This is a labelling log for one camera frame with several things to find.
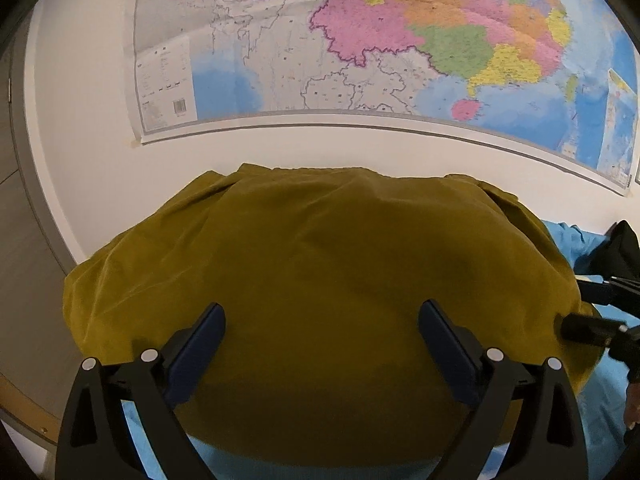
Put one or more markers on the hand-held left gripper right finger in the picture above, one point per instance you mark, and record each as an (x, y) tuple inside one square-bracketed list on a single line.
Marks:
[(450, 355)]

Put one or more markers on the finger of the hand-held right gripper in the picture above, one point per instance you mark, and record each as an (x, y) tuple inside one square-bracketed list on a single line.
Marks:
[(595, 292), (585, 329)]

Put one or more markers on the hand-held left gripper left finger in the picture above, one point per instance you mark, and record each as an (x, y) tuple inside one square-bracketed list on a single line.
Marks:
[(197, 355)]

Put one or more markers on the olive green jacket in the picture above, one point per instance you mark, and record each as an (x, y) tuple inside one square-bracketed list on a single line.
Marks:
[(320, 270)]

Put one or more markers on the blue blanket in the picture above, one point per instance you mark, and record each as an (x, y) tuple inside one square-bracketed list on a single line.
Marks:
[(605, 410)]

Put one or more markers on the grey brown wooden panel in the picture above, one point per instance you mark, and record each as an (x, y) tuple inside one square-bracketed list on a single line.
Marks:
[(30, 260)]

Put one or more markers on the wooden bed frame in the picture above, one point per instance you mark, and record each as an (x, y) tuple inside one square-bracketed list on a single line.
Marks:
[(25, 410)]

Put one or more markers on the colourful wall map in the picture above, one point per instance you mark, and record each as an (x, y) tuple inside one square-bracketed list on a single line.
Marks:
[(350, 35)]

